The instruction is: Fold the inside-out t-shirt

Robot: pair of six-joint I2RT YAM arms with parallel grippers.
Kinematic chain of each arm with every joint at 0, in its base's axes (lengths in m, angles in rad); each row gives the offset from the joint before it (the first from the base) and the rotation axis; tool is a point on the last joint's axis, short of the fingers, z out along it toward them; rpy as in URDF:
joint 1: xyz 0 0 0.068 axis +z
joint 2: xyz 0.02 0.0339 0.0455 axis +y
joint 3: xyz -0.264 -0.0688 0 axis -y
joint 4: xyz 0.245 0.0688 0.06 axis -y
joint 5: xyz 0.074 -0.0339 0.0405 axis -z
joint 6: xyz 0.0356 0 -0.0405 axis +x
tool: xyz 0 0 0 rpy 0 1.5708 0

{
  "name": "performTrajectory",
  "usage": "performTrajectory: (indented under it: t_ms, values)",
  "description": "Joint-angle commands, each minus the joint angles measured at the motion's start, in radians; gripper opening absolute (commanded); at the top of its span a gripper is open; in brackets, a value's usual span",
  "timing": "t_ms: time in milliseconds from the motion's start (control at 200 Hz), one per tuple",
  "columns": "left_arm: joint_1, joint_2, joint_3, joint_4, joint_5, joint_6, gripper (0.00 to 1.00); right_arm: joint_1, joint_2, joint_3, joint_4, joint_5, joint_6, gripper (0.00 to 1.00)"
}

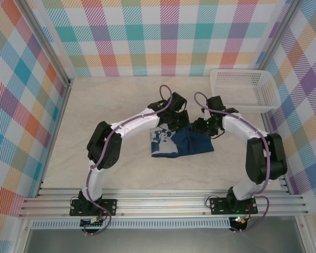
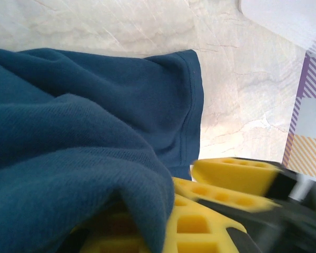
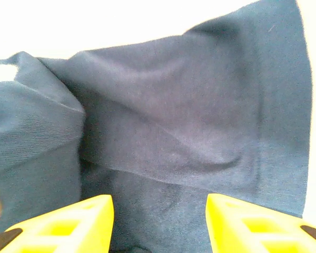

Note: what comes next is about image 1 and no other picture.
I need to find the navy blue t-shirt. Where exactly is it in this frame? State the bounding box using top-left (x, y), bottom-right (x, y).
top-left (149, 125), bottom-right (215, 159)

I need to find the white perforated plastic basket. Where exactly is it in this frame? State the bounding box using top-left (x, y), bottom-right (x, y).
top-left (210, 69), bottom-right (281, 114)

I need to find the small circuit board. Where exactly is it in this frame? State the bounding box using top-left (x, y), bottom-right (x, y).
top-left (231, 215), bottom-right (250, 228)
top-left (80, 216), bottom-right (106, 228)

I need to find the grey sheet metal panel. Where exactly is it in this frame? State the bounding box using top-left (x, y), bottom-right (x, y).
top-left (23, 228), bottom-right (306, 253)

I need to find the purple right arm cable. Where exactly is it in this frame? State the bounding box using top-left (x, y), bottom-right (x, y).
top-left (194, 91), bottom-right (272, 234)

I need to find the aluminium frame post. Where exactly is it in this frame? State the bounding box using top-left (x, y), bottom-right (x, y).
top-left (17, 0), bottom-right (76, 87)
top-left (254, 0), bottom-right (305, 80)

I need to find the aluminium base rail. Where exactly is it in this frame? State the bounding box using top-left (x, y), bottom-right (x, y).
top-left (18, 188), bottom-right (309, 219)

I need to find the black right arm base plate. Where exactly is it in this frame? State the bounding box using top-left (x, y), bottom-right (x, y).
top-left (209, 197), bottom-right (259, 216)

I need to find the white slotted cable duct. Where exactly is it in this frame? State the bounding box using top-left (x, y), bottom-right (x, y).
top-left (31, 217), bottom-right (231, 230)

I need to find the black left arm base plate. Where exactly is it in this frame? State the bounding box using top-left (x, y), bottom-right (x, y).
top-left (70, 199), bottom-right (119, 217)

